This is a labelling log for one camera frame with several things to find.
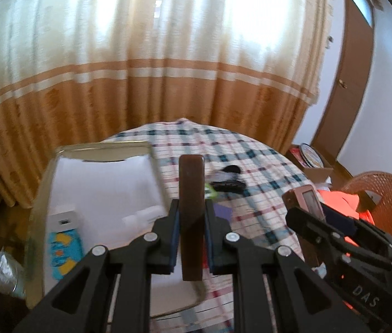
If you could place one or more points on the metal wall hook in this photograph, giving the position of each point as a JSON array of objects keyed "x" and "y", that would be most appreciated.
[{"x": 328, "y": 41}]

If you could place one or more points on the cardboard box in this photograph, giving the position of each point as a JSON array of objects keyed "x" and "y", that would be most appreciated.
[{"x": 317, "y": 175}]

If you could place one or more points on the brass door knob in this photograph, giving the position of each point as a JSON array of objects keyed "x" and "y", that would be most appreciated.
[{"x": 342, "y": 84}]

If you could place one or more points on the gold box with white lining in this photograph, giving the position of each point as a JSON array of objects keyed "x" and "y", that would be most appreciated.
[{"x": 112, "y": 180}]

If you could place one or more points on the teal toy block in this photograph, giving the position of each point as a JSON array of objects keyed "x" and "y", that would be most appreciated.
[{"x": 65, "y": 253}]

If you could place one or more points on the red packet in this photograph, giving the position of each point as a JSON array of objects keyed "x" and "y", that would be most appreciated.
[{"x": 294, "y": 154}]

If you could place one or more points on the brown wicker chair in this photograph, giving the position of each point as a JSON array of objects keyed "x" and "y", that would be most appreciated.
[{"x": 379, "y": 180}]

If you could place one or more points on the plaid tablecloth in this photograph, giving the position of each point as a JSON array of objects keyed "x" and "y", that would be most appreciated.
[{"x": 258, "y": 187}]

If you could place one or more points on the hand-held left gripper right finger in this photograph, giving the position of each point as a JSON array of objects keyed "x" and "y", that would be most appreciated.
[{"x": 211, "y": 239}]

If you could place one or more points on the small white box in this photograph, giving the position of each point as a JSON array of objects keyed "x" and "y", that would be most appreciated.
[{"x": 64, "y": 221}]

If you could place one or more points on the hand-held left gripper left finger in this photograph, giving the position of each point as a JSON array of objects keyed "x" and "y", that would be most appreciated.
[{"x": 173, "y": 239}]

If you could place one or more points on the small purple box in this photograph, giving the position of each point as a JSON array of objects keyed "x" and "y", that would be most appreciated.
[{"x": 223, "y": 212}]

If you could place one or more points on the cream and orange curtain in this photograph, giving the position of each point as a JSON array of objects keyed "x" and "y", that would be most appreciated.
[{"x": 147, "y": 59}]

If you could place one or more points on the brown wooden door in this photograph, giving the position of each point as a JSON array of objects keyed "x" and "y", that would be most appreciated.
[{"x": 352, "y": 76}]

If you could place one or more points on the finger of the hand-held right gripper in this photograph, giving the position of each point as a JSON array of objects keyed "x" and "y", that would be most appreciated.
[
  {"x": 338, "y": 220},
  {"x": 320, "y": 230}
]

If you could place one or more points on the clear plastic bottle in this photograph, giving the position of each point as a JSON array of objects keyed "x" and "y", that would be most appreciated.
[{"x": 7, "y": 270}]

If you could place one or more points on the black hair claw clip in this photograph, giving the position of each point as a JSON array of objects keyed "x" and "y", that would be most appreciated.
[{"x": 229, "y": 182}]

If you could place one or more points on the long dark brown box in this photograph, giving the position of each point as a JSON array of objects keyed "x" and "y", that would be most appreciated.
[{"x": 191, "y": 215}]

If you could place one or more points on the orange cloth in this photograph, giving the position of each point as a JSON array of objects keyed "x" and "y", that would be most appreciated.
[{"x": 341, "y": 199}]

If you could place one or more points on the round cookie tin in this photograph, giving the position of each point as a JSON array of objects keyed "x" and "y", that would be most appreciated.
[{"x": 312, "y": 155}]

